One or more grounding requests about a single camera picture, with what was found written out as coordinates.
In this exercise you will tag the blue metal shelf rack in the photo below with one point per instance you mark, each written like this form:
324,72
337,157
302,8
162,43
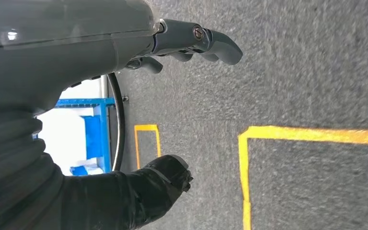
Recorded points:
105,136

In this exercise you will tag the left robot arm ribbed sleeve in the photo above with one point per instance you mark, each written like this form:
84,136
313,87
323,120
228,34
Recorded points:
9,177

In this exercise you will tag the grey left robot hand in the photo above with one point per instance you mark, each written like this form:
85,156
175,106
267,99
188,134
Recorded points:
60,41

